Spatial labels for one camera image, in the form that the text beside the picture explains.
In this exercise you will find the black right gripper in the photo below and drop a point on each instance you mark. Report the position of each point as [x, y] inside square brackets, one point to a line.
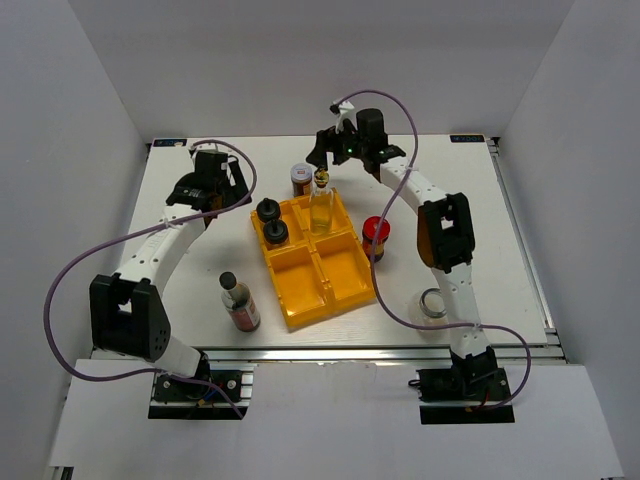
[329, 140]

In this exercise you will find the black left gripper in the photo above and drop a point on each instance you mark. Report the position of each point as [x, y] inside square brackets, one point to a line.
[238, 188]

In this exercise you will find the brown jar white lid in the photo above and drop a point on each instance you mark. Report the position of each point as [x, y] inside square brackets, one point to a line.
[301, 176]

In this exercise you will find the glass oil bottle gold stopper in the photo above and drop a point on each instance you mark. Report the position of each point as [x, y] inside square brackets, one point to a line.
[321, 203]

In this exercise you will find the white powder jar black lid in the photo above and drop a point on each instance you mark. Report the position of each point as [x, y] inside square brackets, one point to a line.
[268, 210]

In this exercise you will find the glass spice jar black lid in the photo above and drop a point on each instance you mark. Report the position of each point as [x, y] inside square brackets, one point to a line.
[276, 234]

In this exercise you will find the red lid sauce jar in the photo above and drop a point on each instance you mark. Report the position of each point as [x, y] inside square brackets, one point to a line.
[375, 233]

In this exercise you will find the dark soy sauce bottle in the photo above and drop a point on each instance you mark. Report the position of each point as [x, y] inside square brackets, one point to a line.
[239, 303]

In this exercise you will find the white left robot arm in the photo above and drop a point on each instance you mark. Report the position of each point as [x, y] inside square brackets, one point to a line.
[127, 313]

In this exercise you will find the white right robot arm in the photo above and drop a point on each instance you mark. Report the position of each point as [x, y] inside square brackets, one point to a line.
[445, 243]

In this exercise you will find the blue label sticker left corner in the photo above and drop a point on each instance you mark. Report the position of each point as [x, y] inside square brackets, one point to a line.
[169, 142]

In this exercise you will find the blue label sticker corner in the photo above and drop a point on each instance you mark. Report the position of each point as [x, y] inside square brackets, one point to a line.
[169, 142]
[467, 138]

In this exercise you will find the yellow four-compartment plastic bin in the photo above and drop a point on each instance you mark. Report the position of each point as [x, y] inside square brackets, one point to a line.
[315, 277]

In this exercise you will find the blue label sticker right corner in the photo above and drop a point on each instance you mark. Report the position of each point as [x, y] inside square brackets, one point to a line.
[467, 138]

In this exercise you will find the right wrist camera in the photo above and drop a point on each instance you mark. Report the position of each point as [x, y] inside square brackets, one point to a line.
[343, 111]

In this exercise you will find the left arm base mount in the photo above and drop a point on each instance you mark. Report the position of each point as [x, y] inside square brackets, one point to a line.
[225, 395]

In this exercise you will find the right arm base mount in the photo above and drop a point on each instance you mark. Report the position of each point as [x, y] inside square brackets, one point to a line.
[445, 399]

